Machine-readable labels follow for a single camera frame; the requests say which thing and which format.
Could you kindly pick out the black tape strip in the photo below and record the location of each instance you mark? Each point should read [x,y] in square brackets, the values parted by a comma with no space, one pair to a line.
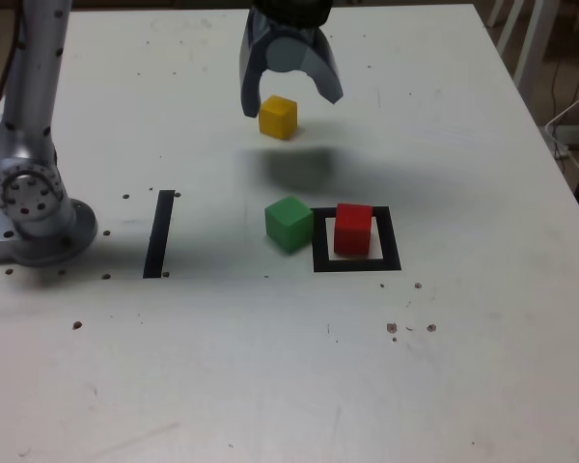
[157,241]

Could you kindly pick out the black tape square outline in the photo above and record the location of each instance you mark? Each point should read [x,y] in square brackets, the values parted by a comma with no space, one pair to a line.
[391,241]

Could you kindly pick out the red cube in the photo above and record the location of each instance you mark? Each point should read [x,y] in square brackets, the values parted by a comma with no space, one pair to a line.
[352,231]

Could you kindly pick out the yellow cube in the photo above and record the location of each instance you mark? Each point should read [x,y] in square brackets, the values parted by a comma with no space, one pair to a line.
[277,120]

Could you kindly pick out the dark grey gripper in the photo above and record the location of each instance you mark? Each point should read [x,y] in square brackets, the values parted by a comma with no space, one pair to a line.
[292,33]

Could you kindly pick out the white furniture leg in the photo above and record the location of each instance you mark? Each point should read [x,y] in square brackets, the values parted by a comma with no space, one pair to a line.
[495,12]
[510,24]
[533,48]

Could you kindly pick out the green cube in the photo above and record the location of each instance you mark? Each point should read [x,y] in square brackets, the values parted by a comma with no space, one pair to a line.
[287,226]

